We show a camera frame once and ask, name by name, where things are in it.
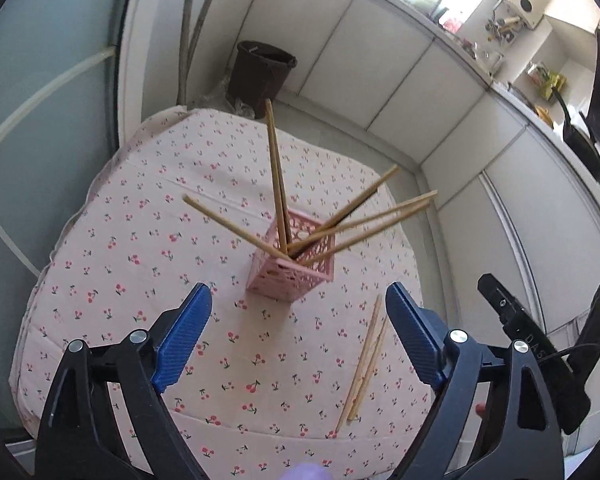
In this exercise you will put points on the frosted glass door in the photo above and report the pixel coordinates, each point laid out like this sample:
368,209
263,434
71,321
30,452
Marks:
40,35

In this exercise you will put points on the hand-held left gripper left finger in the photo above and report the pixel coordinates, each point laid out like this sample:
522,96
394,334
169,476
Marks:
182,340

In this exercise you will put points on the bamboo chopstick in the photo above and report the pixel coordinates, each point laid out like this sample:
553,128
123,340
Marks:
380,228
230,225
372,360
270,120
380,216
360,385
362,347
283,220

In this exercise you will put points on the pink plastic lattice basket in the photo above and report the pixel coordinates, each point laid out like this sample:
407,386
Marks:
290,280

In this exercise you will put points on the clear plastic bag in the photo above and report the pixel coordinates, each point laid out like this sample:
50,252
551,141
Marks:
235,100

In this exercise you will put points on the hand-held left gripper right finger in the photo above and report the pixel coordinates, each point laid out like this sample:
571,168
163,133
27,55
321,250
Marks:
415,335

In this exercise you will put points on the lavender cloth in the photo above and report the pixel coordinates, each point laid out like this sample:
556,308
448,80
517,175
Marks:
305,472

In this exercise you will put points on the yellow green packet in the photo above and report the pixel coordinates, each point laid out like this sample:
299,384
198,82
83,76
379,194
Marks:
550,82

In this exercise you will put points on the dark chopstick with gold band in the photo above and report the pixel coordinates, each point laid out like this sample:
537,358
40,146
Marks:
350,204

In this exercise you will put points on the cherry print tablecloth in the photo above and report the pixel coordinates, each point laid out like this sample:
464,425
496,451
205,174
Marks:
130,310

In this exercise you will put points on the white plastic tube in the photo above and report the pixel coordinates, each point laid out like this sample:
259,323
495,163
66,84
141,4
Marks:
55,85

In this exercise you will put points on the brown plastic bucket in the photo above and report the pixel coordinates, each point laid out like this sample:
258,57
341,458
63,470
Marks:
260,75

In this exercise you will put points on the black frying pan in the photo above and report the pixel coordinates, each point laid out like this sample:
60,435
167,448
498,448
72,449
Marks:
580,145

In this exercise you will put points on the white base cabinet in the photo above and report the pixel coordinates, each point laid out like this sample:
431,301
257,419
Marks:
395,75

